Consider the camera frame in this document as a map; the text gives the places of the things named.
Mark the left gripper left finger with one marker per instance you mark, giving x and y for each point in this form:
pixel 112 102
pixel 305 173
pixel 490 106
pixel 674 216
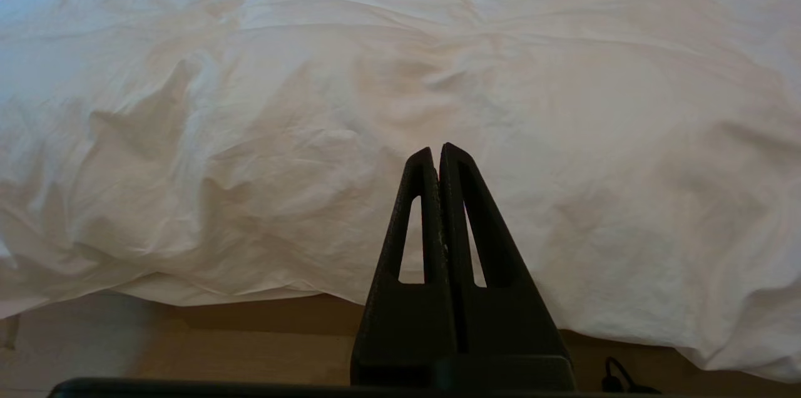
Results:
pixel 407 323

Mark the white duvet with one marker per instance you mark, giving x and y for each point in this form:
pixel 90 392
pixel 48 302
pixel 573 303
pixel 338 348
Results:
pixel 313 104

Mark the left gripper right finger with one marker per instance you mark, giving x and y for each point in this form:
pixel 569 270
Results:
pixel 507 323

